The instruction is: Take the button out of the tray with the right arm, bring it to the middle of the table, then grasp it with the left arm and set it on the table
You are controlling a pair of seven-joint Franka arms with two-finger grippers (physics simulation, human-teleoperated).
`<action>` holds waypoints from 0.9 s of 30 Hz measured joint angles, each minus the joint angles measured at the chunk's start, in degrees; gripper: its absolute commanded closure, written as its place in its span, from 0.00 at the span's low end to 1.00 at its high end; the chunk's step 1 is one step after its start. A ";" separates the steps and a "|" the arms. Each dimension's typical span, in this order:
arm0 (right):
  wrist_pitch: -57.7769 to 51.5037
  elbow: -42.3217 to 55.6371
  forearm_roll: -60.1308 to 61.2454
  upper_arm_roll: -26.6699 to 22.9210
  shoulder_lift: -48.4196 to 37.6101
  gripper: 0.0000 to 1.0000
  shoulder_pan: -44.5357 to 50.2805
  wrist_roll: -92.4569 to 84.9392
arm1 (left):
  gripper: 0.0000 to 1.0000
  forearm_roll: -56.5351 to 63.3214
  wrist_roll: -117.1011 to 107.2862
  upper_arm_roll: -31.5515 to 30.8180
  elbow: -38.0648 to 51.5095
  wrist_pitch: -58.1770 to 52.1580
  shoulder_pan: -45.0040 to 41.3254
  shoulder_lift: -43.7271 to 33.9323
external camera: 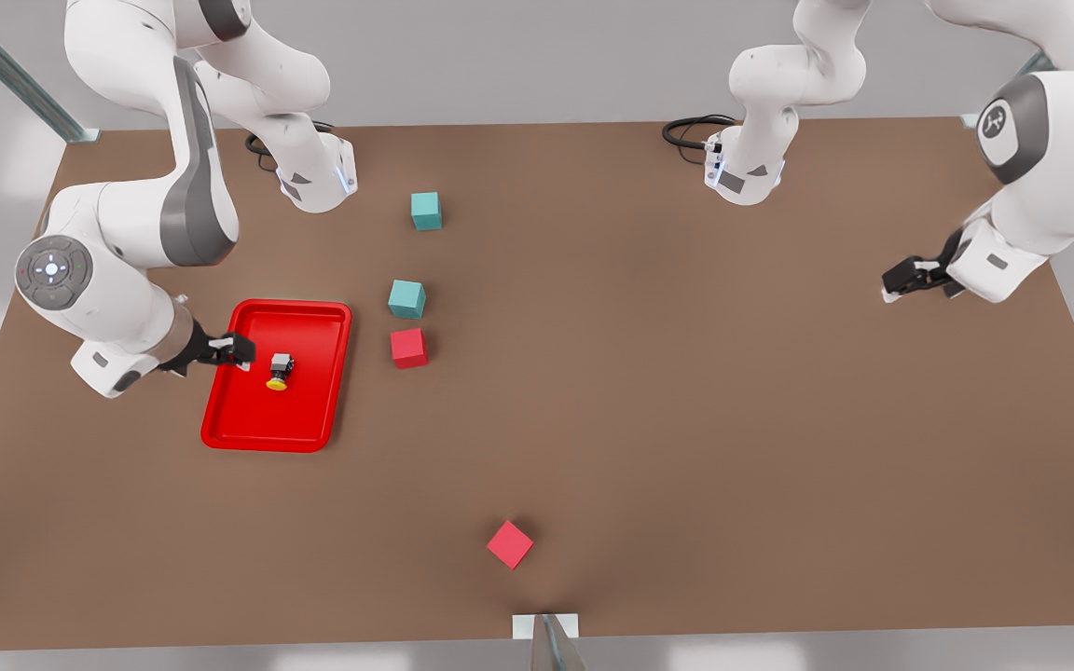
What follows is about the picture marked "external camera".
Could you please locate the red plastic tray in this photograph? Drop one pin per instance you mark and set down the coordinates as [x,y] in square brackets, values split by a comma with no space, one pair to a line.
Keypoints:
[262,419]

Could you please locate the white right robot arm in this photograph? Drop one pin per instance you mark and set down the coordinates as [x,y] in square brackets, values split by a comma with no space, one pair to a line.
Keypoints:
[131,219]

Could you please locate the teal cube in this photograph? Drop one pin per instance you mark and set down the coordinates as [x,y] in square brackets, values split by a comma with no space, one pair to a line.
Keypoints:
[406,299]
[426,212]

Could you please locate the silver frame post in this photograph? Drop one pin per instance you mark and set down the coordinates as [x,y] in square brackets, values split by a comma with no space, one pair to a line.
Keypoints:
[10,70]
[551,643]

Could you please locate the small grey black yellow toy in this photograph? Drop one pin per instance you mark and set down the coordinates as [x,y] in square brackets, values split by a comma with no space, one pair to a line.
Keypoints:
[280,371]

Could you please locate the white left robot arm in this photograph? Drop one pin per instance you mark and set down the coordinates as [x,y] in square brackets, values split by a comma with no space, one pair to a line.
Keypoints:
[1050,177]

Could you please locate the red cube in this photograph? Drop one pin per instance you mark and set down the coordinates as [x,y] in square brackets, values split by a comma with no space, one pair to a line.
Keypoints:
[510,545]
[408,349]

